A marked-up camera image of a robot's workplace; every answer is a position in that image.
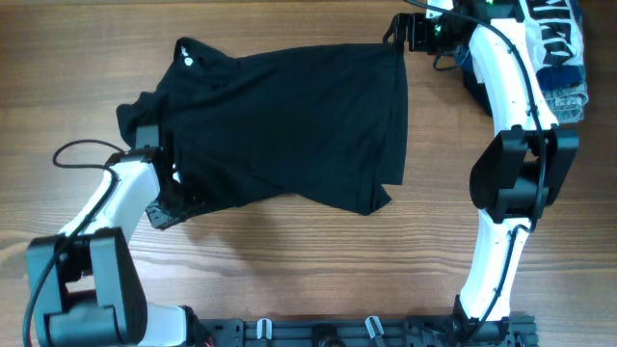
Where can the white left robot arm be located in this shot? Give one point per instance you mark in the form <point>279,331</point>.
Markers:
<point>84,287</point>

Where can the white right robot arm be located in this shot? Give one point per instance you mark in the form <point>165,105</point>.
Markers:
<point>518,175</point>

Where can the white printed folded shirt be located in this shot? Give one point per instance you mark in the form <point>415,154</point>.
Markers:
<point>553,33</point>

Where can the navy blue folded garment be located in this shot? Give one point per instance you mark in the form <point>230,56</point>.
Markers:
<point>549,78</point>

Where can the black t-shirt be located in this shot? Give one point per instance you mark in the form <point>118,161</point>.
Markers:
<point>328,123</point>

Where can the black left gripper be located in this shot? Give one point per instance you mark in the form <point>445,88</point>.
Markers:
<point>162,220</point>

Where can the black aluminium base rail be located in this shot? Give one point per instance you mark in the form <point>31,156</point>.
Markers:
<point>337,332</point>

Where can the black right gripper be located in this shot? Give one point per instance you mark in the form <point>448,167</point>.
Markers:
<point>416,23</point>

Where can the grey folded garment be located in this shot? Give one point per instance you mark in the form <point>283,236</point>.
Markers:
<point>568,103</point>

